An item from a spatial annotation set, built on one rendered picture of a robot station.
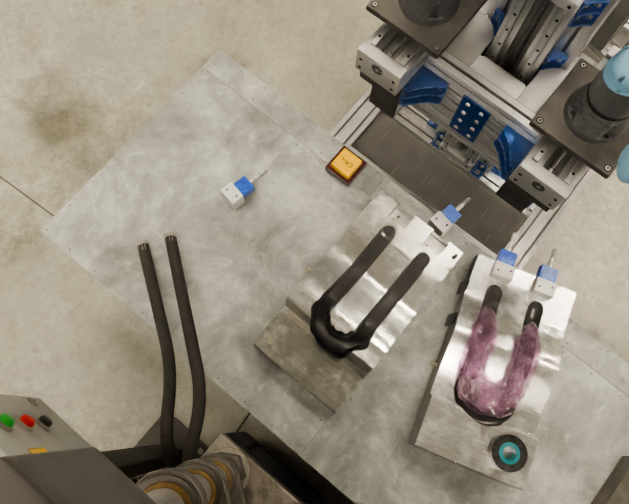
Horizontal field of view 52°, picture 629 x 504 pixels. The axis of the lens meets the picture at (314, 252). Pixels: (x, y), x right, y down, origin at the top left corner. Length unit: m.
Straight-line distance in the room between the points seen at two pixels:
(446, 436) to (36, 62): 2.26
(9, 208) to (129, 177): 1.07
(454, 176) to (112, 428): 1.54
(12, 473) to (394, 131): 2.17
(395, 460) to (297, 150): 0.84
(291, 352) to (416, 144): 1.16
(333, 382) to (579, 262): 1.42
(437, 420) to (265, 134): 0.87
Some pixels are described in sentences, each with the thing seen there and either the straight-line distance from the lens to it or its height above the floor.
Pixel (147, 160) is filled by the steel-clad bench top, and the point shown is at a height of 0.80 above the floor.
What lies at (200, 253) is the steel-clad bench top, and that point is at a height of 0.80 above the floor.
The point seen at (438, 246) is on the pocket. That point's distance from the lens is 1.67.
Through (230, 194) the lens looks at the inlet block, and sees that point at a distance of 1.69.
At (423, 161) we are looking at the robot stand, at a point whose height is 0.21.
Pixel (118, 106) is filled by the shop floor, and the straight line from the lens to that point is 2.84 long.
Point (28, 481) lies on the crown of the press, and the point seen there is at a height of 2.00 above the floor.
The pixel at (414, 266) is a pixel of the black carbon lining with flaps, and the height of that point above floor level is 0.88.
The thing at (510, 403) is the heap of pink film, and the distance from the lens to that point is 1.62.
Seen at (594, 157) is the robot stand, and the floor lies 1.04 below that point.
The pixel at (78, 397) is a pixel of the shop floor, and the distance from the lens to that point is 2.57.
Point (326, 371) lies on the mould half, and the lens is 1.58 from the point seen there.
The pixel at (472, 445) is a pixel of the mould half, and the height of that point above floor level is 0.91.
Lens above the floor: 2.44
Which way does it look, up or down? 75 degrees down
